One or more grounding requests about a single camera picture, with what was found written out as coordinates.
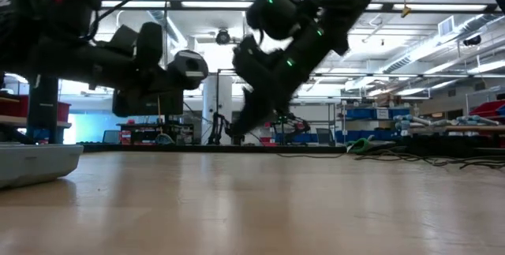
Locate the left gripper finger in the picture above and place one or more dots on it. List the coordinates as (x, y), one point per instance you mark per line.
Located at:
(169, 89)
(169, 75)

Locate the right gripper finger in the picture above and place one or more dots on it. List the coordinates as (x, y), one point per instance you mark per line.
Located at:
(260, 115)

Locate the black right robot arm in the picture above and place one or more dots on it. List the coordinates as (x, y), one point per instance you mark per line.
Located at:
(335, 6)

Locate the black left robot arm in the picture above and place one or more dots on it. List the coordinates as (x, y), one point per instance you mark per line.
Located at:
(47, 42)

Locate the black red robot arm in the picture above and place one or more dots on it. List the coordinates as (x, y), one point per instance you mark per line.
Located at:
(300, 125)

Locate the small black robot arm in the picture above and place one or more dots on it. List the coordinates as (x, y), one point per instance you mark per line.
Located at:
(216, 128)

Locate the black monitor screen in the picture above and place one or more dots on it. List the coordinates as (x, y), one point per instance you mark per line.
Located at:
(169, 109)

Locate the white building pillar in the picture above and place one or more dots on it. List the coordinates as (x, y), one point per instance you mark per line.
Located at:
(213, 97)

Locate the cluttered dark desk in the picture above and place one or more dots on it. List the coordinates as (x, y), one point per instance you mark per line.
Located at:
(142, 133)

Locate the red storage bin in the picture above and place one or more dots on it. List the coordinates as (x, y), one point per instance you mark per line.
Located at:
(489, 109)
(64, 112)

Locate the black overhead light bar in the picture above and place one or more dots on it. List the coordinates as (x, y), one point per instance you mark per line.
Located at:
(213, 5)

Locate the blue bin shelving rack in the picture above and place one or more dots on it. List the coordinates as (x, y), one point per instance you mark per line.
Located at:
(371, 113)

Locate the grey tool case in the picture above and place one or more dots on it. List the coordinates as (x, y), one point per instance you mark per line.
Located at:
(35, 164)

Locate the wooden workbench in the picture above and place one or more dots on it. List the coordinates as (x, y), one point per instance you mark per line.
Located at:
(465, 128)

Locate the black ceiling device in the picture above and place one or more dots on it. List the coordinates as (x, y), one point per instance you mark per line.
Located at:
(472, 40)

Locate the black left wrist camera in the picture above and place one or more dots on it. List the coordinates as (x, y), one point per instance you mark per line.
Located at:
(120, 40)

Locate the black ceiling camera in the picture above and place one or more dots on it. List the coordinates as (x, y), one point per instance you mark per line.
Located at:
(223, 37)

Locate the black vertical frame post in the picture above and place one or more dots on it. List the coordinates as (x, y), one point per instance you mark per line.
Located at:
(43, 109)

